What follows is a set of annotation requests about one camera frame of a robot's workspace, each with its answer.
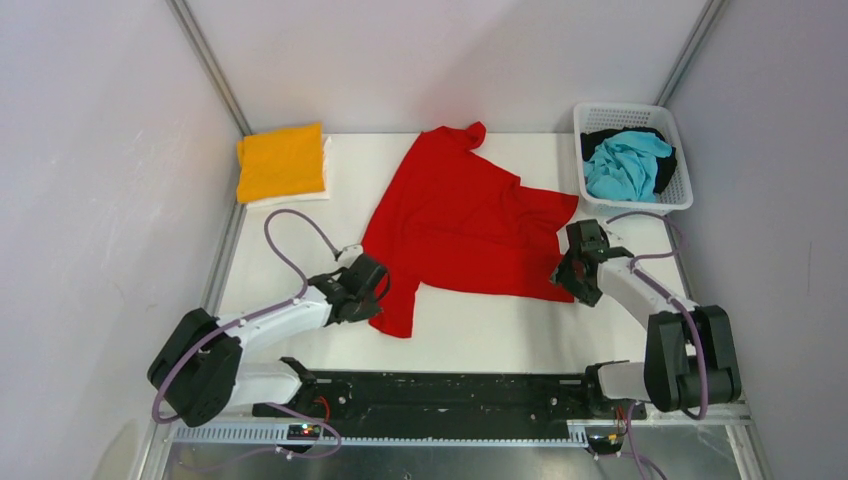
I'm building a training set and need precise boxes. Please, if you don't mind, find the white plastic basket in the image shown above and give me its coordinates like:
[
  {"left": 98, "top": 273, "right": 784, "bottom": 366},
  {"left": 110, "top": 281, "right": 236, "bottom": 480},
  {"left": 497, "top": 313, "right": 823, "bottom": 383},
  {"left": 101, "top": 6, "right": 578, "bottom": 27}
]
[{"left": 573, "top": 102, "right": 693, "bottom": 216}]

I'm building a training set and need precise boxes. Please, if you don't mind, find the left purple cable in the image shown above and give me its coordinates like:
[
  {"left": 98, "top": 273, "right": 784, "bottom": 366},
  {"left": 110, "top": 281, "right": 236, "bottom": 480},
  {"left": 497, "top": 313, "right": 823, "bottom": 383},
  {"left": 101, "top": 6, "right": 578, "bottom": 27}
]
[{"left": 150, "top": 209, "right": 346, "bottom": 460}]

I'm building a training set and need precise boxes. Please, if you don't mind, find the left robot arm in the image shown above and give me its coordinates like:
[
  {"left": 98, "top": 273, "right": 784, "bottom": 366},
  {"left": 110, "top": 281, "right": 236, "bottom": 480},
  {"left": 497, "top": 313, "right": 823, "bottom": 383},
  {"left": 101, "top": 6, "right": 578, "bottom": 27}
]
[{"left": 147, "top": 253, "right": 389, "bottom": 427}]

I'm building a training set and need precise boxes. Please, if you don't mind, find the right controller board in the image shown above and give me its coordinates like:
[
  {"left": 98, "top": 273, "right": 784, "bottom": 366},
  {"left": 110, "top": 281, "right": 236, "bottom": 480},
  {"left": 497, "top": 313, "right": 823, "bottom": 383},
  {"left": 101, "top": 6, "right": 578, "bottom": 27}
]
[{"left": 586, "top": 434, "right": 625, "bottom": 457}]

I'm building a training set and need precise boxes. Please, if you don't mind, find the left controller board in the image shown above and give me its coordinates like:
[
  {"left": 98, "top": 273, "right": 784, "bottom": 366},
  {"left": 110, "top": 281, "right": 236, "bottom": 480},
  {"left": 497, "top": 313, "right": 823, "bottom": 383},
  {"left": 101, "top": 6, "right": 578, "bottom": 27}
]
[{"left": 286, "top": 423, "right": 323, "bottom": 441}]

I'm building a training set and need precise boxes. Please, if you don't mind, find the controller board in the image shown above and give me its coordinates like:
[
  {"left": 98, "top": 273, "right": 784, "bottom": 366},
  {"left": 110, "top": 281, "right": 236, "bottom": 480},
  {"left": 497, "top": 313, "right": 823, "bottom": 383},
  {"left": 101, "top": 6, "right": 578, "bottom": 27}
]
[
  {"left": 586, "top": 434, "right": 625, "bottom": 457},
  {"left": 286, "top": 423, "right": 323, "bottom": 441}
]

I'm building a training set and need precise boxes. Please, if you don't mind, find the red t-shirt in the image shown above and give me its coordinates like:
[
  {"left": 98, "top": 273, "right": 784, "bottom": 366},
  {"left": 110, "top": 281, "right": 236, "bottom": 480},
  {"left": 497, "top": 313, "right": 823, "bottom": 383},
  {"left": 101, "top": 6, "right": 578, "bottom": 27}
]
[{"left": 362, "top": 122, "right": 578, "bottom": 338}]

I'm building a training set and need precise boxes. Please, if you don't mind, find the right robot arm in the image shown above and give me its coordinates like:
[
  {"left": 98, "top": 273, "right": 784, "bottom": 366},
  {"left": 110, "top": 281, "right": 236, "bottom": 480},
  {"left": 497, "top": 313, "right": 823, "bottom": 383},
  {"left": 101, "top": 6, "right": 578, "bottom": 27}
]
[{"left": 551, "top": 219, "right": 743, "bottom": 420}]

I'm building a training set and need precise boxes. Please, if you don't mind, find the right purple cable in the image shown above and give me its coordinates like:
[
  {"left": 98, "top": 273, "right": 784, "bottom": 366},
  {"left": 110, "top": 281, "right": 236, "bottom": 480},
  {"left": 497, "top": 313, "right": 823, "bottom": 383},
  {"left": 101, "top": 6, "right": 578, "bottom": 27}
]
[{"left": 606, "top": 211, "right": 710, "bottom": 478}]

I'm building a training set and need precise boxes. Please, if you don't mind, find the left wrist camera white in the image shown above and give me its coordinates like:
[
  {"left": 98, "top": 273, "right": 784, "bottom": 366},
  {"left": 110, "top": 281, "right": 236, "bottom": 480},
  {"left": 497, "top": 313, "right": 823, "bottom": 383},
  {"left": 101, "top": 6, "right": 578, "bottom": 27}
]
[{"left": 335, "top": 244, "right": 363, "bottom": 264}]

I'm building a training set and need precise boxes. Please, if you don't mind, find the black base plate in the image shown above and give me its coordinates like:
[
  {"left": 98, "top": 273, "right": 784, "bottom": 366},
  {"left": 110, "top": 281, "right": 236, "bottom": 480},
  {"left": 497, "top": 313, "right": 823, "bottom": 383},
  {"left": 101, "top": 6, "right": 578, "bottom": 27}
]
[{"left": 288, "top": 370, "right": 646, "bottom": 441}]

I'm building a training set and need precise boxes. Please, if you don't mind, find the light blue t-shirt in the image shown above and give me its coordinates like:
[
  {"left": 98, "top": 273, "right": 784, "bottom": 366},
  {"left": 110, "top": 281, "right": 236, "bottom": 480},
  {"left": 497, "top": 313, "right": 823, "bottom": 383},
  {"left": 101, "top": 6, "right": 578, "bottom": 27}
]
[{"left": 582, "top": 129, "right": 674, "bottom": 204}]

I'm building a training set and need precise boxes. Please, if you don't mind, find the aluminium frame rail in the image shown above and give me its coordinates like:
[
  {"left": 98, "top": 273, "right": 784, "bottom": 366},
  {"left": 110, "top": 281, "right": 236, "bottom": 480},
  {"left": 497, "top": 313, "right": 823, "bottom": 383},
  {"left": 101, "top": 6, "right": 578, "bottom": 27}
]
[{"left": 156, "top": 370, "right": 750, "bottom": 452}]

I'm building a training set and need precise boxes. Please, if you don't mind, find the folded orange t-shirt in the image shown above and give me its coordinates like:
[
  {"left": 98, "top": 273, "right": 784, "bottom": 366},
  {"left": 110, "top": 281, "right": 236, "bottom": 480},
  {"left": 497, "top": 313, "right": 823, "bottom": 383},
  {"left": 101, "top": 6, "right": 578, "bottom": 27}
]
[{"left": 236, "top": 123, "right": 326, "bottom": 204}]

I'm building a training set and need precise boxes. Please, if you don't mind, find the black t-shirt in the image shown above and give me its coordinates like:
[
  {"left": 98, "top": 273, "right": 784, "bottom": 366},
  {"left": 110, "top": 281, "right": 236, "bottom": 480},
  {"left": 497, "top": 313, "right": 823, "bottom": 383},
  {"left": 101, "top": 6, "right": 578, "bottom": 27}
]
[{"left": 580, "top": 127, "right": 678, "bottom": 197}]

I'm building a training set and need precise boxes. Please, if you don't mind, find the folded white t-shirt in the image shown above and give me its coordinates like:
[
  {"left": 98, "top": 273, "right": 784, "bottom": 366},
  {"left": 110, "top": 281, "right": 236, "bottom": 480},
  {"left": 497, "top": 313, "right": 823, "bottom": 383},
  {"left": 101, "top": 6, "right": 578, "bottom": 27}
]
[{"left": 244, "top": 135, "right": 333, "bottom": 210}]

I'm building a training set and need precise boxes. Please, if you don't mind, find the purple cable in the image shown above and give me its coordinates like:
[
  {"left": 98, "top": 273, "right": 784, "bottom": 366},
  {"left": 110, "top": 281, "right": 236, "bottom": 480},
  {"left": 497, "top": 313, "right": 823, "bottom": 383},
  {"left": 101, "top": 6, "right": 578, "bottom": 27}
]
[
  {"left": 606, "top": 211, "right": 710, "bottom": 478},
  {"left": 150, "top": 209, "right": 346, "bottom": 460}
]

